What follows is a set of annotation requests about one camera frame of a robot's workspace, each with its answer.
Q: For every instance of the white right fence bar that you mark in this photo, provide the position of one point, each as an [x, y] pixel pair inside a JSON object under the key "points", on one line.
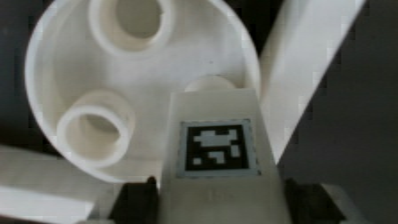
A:
{"points": [[302, 44]]}

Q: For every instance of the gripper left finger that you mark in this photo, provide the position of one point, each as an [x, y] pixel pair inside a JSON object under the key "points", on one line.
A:
{"points": [[135, 206]]}

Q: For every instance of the white stool leg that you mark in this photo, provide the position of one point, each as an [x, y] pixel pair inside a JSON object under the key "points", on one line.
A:
{"points": [[221, 185]]}

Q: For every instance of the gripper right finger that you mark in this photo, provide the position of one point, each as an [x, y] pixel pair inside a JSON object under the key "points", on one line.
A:
{"points": [[313, 209]]}

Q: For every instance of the white fence bar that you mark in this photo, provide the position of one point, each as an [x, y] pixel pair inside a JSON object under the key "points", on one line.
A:
{"points": [[302, 44], [50, 193]]}

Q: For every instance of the white round stool seat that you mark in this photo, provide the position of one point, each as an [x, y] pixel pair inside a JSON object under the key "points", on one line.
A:
{"points": [[125, 49]]}

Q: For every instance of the white front fence bar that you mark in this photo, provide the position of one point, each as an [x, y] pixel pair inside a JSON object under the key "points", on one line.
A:
{"points": [[50, 193]]}

